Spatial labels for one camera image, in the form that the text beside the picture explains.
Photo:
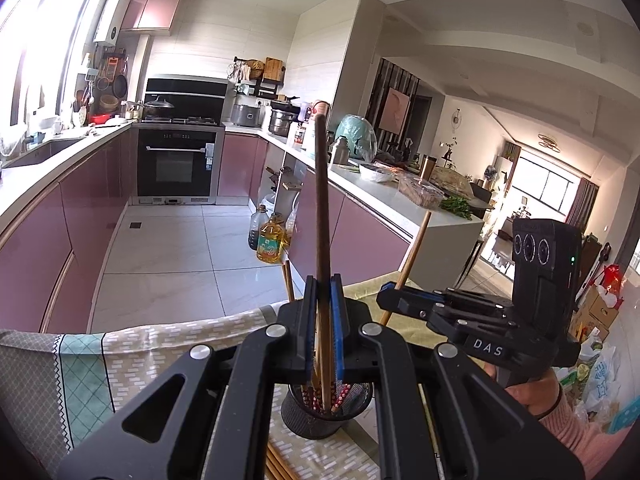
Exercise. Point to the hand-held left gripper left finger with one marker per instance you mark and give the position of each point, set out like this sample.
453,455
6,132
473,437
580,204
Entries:
310,330

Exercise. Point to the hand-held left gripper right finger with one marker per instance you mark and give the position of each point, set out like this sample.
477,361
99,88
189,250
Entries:
338,330

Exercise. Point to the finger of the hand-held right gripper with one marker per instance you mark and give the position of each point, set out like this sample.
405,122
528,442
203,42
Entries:
405,306
417,294

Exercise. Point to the brown chopstick red patterned end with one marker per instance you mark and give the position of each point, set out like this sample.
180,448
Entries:
322,210
412,255

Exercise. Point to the bunch of wooden chopsticks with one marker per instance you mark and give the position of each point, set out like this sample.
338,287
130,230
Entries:
311,400

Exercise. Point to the black mesh utensil holder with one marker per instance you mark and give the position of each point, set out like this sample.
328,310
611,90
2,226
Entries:
300,420

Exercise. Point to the person's right forearm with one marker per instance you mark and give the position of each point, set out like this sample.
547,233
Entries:
585,440

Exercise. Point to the person's right hand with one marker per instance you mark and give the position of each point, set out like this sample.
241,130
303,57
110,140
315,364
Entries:
535,392

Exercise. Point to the cardboard box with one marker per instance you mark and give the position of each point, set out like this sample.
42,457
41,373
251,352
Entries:
597,315

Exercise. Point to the pink kitchen counter cabinets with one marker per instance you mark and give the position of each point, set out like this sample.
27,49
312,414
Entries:
370,235
60,230

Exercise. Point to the brown curtain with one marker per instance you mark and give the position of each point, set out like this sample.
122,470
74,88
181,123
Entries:
585,205

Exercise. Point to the living room window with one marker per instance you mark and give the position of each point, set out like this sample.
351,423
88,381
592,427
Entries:
542,190

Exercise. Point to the green leafy vegetables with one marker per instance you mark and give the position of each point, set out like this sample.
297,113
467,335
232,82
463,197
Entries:
456,207

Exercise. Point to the yellow cooking oil bottle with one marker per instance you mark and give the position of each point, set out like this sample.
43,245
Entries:
270,242

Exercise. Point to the clear food container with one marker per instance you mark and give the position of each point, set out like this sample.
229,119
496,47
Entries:
420,192

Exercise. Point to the dark liquid plastic bottle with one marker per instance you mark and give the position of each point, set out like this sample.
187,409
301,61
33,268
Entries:
255,232

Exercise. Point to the white plastic bag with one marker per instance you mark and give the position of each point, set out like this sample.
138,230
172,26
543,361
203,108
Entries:
602,375

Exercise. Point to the dark travel tumbler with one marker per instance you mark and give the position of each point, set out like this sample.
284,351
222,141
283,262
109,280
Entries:
427,167

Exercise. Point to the white covered bowl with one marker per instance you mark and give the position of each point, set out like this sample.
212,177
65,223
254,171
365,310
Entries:
375,173

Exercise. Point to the round ceiling lamp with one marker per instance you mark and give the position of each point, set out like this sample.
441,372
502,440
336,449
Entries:
548,141

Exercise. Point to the steel thermos bottle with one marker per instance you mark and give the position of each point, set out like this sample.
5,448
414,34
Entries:
340,152

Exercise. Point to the patchwork patterned tablecloth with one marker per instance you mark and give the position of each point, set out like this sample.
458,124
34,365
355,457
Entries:
150,355

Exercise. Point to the mint green bagged appliance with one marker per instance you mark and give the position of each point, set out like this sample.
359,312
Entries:
355,137

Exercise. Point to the cluster of small bottles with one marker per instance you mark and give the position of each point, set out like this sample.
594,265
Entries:
302,135

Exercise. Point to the pink kettle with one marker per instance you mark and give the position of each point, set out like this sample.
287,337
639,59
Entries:
327,110

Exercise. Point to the steel stock pot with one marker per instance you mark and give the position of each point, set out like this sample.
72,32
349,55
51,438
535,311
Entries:
282,122

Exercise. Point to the black built-in oven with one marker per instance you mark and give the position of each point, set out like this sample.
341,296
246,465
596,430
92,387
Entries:
177,165

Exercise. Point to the silver rice cooker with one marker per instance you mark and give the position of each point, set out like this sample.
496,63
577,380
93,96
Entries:
247,116

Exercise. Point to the wooden cutting board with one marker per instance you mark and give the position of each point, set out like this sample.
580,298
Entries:
273,69

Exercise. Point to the woven basket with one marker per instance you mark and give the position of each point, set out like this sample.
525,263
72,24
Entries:
256,69

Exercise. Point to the black range hood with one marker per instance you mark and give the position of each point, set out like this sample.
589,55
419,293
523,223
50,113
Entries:
185,92

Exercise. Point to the black wok with lid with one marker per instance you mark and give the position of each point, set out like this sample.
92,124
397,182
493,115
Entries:
157,108

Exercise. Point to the red plastic basin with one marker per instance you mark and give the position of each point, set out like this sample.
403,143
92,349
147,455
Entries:
100,120

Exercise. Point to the bamboo steamer basket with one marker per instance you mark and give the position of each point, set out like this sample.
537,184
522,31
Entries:
108,104

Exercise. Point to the black frying pan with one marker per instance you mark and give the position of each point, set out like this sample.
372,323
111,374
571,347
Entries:
120,86

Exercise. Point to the steel kitchen sink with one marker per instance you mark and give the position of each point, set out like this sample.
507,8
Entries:
45,152

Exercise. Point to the orange grater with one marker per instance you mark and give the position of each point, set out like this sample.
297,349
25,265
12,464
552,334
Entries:
112,67

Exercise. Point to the large kitchen window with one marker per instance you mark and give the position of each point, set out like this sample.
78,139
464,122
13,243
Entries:
40,35

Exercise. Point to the small wall clock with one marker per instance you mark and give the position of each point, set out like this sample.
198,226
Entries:
456,119

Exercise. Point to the pink wall painting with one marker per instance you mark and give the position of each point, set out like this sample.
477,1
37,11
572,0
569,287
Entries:
394,111

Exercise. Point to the black wall shelf rack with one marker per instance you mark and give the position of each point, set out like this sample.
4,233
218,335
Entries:
260,90

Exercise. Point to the pink wall cabinet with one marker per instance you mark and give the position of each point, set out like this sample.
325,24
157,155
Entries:
152,7

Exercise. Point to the white wall water heater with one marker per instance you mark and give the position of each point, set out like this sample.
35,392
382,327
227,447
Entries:
111,15

